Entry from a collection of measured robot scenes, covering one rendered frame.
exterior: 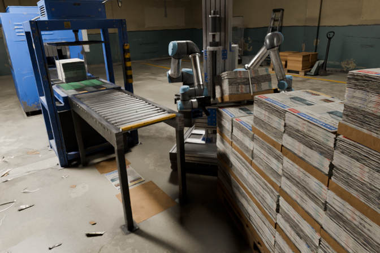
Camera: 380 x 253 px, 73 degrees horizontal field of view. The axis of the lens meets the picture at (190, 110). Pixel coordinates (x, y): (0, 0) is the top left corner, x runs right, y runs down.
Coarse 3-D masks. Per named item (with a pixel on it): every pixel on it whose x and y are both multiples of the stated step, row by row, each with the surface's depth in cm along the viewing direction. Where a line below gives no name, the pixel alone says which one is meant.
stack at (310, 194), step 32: (224, 128) 196; (224, 160) 203; (256, 160) 153; (288, 160) 123; (224, 192) 212; (256, 192) 158; (288, 192) 125; (320, 192) 104; (256, 224) 163; (288, 224) 129; (320, 224) 106
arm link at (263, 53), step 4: (276, 32) 219; (280, 36) 219; (280, 40) 220; (264, 44) 229; (264, 48) 229; (260, 52) 232; (264, 52) 229; (268, 52) 229; (256, 56) 235; (260, 56) 233; (264, 56) 232; (252, 60) 239; (256, 60) 236; (260, 60) 235; (248, 64) 242; (252, 64) 239; (256, 64) 238; (244, 68) 244; (248, 68) 241; (252, 68) 241
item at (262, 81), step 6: (252, 72) 199; (258, 72) 203; (264, 72) 202; (258, 78) 200; (264, 78) 202; (270, 78) 203; (258, 84) 201; (264, 84) 202; (270, 84) 203; (258, 90) 200; (264, 90) 202
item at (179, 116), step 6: (120, 90) 283; (126, 90) 282; (138, 96) 257; (150, 102) 234; (162, 108) 215; (168, 108) 214; (180, 114) 199; (168, 120) 210; (174, 120) 202; (180, 120) 199; (174, 126) 204; (180, 126) 200
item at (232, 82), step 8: (224, 72) 198; (232, 72) 195; (240, 72) 197; (216, 80) 217; (224, 80) 201; (232, 80) 195; (240, 80) 197; (216, 88) 219; (224, 88) 201; (232, 88) 195; (240, 88) 197; (216, 96) 220
